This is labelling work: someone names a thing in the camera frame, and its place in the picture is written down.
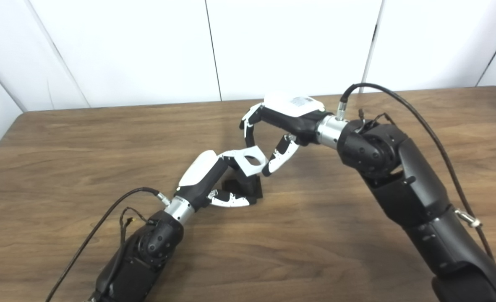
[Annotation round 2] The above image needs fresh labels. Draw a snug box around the white square piece with hole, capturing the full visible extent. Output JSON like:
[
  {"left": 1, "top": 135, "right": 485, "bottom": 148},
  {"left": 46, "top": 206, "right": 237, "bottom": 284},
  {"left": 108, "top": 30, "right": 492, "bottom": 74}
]
[{"left": 232, "top": 146, "right": 269, "bottom": 177}]

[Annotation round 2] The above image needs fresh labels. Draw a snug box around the thin arm wire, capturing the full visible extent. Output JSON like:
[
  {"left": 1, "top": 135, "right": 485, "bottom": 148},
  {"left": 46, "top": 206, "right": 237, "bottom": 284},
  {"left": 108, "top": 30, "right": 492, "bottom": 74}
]
[
  {"left": 119, "top": 207, "right": 148, "bottom": 244},
  {"left": 357, "top": 109, "right": 395, "bottom": 126}
]

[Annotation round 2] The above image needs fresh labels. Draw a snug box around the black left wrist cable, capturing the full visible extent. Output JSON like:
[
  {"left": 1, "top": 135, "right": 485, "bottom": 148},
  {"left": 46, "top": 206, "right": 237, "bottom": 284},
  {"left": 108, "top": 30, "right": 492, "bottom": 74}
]
[{"left": 46, "top": 187, "right": 171, "bottom": 302}]

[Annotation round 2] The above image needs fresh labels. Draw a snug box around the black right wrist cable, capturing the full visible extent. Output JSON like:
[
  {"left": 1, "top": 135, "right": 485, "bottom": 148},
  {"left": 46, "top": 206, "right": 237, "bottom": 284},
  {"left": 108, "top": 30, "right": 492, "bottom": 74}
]
[{"left": 336, "top": 83, "right": 494, "bottom": 258}]

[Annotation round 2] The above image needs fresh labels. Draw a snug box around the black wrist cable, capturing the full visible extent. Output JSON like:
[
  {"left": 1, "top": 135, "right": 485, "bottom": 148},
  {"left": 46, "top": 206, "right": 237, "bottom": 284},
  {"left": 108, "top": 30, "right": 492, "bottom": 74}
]
[
  {"left": 336, "top": 83, "right": 494, "bottom": 258},
  {"left": 46, "top": 187, "right": 171, "bottom": 302}
]

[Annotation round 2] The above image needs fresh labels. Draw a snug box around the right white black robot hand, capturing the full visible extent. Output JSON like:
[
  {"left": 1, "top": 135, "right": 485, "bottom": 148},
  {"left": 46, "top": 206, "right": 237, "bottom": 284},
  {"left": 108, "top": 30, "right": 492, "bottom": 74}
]
[{"left": 239, "top": 93, "right": 334, "bottom": 177}]

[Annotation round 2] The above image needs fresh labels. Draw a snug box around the thin left arm wire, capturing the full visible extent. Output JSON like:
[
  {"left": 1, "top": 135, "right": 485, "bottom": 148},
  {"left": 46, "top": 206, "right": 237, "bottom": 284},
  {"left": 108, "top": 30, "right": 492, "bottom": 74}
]
[{"left": 119, "top": 207, "right": 148, "bottom": 244}]

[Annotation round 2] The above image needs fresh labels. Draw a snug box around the black peg with base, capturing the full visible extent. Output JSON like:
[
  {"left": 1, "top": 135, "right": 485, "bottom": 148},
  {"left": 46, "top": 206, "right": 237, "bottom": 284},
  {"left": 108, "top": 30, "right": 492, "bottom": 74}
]
[{"left": 223, "top": 166, "right": 263, "bottom": 205}]

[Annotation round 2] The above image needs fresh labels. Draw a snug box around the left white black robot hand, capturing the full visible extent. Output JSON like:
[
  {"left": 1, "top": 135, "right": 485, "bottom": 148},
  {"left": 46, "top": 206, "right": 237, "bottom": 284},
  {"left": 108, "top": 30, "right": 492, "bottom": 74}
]
[{"left": 175, "top": 150, "right": 269, "bottom": 208}]

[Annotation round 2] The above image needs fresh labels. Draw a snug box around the thin right arm wire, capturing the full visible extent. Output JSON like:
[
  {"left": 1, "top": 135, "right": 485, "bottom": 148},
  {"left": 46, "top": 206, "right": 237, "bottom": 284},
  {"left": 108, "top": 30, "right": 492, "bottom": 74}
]
[{"left": 357, "top": 109, "right": 395, "bottom": 126}]

